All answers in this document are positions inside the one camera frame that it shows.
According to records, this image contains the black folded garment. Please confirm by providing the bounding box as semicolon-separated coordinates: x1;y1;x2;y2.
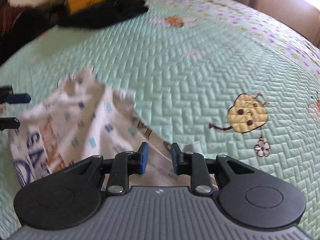
57;0;149;29

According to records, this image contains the white letter-print shirt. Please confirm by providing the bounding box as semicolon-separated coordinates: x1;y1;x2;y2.
8;68;190;186

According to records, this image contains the green quilted bee bedspread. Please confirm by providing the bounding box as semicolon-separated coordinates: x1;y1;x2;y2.
1;0;319;239

